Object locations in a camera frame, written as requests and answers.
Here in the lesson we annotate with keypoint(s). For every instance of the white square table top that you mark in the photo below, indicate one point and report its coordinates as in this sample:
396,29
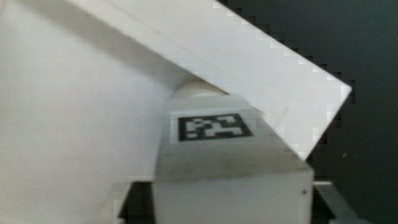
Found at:
97,56

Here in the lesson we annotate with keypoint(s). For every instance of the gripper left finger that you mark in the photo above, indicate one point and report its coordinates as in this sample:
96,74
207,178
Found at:
133,205

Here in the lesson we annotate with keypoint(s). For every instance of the white table leg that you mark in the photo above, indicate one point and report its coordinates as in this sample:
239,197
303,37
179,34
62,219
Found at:
231,179

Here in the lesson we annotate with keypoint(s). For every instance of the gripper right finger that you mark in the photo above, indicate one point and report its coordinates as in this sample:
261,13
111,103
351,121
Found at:
332,211

